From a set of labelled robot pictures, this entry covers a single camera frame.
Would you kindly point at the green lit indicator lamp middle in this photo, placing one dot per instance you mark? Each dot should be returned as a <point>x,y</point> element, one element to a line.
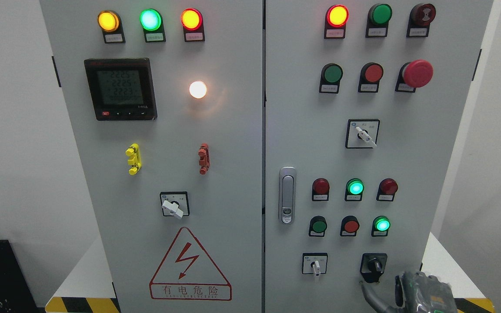
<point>354,190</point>

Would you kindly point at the green lit indicator lamp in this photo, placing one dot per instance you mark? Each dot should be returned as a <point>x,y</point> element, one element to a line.
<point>354,190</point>
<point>153,25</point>

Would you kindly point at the red-orange lit indicator lamp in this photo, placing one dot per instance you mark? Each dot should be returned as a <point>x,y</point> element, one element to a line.
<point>193,25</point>

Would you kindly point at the white selector switch left door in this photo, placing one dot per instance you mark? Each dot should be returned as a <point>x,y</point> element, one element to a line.
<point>175,204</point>

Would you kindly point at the red push button upper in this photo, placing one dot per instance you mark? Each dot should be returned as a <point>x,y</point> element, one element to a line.
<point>370,76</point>

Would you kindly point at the white selector switch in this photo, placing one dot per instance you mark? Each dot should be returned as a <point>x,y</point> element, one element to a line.
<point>362,133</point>
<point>314,264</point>

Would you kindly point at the white lit round lamp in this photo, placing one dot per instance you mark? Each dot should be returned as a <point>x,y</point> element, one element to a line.
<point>197,89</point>

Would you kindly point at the grey left cabinet door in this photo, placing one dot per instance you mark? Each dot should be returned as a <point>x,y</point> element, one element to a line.
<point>226,202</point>

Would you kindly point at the red electric hazard warning sticker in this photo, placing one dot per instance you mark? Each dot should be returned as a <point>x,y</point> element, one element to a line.
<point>187,272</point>

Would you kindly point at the dark red indicator lamp right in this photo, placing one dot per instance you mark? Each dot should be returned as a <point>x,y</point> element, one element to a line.
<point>387,190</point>

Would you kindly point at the dark red indicator lamp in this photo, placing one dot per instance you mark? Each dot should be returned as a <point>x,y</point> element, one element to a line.
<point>387,190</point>
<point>320,190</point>

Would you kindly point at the white selector switch upper right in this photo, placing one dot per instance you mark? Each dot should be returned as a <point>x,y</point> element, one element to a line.
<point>362,133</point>

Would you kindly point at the yellow indicator lamp top left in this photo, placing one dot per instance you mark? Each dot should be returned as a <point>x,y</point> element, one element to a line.
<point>110,23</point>

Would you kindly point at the red push button lower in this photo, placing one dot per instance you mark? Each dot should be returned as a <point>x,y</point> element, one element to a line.
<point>349,226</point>

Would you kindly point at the silver door latch handle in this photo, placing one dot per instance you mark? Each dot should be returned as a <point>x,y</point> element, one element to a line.
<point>286,203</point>

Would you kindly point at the red emergency stop mushroom button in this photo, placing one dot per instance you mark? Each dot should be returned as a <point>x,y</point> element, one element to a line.
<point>413,75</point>

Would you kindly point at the green unlit lamp top right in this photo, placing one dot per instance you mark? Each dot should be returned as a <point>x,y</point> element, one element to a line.
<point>377,20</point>

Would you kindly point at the green lit push button lower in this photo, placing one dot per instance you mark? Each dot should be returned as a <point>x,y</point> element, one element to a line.
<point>380,226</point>

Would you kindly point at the dark red indicator lamp left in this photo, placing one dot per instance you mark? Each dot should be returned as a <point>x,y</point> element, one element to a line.
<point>320,190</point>

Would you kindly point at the black digital power meter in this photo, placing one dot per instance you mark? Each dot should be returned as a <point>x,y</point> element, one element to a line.
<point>121,89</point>

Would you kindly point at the dark red buzzer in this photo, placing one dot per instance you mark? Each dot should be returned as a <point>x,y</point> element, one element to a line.
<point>420,19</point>

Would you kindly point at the grey right cabinet door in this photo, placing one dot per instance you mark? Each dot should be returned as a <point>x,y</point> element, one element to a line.
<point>307,130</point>

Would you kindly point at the red push button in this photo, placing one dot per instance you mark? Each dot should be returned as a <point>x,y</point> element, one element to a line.
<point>370,76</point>
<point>349,226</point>

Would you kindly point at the white selector switch lower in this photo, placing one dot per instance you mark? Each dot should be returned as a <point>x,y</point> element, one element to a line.
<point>314,264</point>

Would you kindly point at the black rotary knob switch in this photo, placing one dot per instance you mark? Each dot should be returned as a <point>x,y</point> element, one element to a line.
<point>372,266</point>

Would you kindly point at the red lit lamp right door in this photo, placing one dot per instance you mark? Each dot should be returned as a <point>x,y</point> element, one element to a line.
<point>336,18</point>

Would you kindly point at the grey cabinet door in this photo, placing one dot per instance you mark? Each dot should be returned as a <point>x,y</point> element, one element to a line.
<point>226,202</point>
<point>307,130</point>

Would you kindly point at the green push button upper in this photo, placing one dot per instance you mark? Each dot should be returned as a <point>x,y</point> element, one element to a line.
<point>331,76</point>

